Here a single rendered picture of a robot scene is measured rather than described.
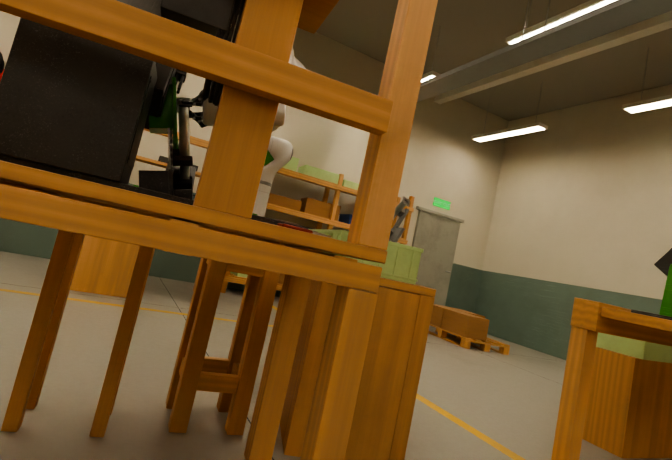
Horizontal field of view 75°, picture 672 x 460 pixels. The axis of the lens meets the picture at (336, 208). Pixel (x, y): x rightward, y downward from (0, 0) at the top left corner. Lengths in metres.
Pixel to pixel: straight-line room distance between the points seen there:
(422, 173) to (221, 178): 7.92
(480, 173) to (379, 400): 8.18
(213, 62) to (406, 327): 1.39
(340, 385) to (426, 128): 8.07
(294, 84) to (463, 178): 8.55
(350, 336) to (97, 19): 0.96
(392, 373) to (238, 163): 1.27
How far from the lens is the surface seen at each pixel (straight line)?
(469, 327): 6.66
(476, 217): 9.80
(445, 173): 9.27
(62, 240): 1.90
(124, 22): 1.14
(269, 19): 1.24
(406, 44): 1.36
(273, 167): 2.09
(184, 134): 1.41
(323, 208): 7.18
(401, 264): 2.08
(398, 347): 2.04
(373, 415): 2.09
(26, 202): 1.14
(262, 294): 2.01
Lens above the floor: 0.83
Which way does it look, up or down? 6 degrees up
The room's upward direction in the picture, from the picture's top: 12 degrees clockwise
